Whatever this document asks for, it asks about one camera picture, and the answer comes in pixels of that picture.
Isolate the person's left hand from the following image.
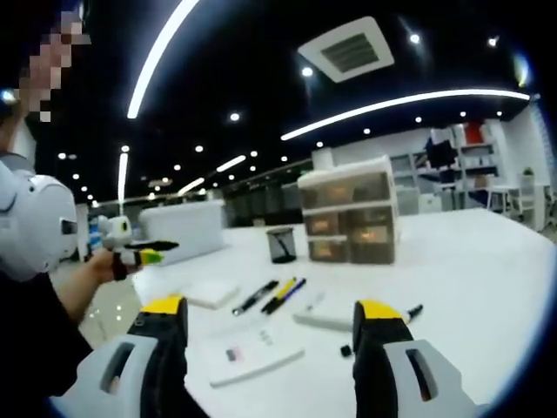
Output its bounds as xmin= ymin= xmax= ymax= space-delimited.
xmin=86 ymin=248 xmax=131 ymax=285

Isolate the short ceiling light strip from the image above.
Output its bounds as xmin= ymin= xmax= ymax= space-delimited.
xmin=216 ymin=155 xmax=247 ymax=173
xmin=117 ymin=152 xmax=130 ymax=204
xmin=177 ymin=177 xmax=205 ymax=197

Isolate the grey black pen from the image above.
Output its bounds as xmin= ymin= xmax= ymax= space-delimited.
xmin=231 ymin=289 xmax=269 ymax=317

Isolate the long curved ceiling light strip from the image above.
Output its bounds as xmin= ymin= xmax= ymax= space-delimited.
xmin=280 ymin=89 xmax=531 ymax=141
xmin=126 ymin=0 xmax=202 ymax=119

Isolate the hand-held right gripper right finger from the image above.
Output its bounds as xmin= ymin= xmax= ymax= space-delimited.
xmin=351 ymin=298 xmax=492 ymax=418

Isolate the white side table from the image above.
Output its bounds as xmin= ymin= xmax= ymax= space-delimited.
xmin=482 ymin=173 xmax=554 ymax=227

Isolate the blue pen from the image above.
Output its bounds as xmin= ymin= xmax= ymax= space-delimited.
xmin=278 ymin=278 xmax=307 ymax=307

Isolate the group of ceiling spotlights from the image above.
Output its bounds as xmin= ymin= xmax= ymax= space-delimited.
xmin=56 ymin=32 xmax=506 ymax=206

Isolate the white spiral notebook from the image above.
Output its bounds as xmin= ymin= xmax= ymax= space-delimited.
xmin=208 ymin=326 xmax=306 ymax=389

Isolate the black capped pen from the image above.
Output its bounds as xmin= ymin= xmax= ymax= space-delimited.
xmin=241 ymin=280 xmax=280 ymax=311

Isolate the translucent white storage box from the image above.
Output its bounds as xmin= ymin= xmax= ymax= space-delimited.
xmin=138 ymin=199 xmax=228 ymax=266

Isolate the yellow pen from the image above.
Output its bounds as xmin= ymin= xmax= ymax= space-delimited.
xmin=259 ymin=276 xmax=299 ymax=315

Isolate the black mesh pen holder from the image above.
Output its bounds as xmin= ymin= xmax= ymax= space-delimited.
xmin=265 ymin=226 xmax=298 ymax=265

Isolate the large white sticky note pad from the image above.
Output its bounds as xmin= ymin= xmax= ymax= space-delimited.
xmin=186 ymin=278 xmax=242 ymax=309

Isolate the white wall shelving unit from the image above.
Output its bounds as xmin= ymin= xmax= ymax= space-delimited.
xmin=391 ymin=123 xmax=501 ymax=214

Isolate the white ceiling air vent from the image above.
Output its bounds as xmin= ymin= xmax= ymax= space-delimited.
xmin=298 ymin=16 xmax=396 ymax=84

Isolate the thick white sticky note stack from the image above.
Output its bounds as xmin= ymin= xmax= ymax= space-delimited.
xmin=292 ymin=309 xmax=356 ymax=334

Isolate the white desk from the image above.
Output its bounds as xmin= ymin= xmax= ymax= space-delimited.
xmin=130 ymin=207 xmax=557 ymax=418

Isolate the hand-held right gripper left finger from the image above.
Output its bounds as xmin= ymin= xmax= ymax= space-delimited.
xmin=49 ymin=294 xmax=191 ymax=418

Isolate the white plastic drawer cabinet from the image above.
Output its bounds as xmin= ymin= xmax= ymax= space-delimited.
xmin=298 ymin=155 xmax=402 ymax=266

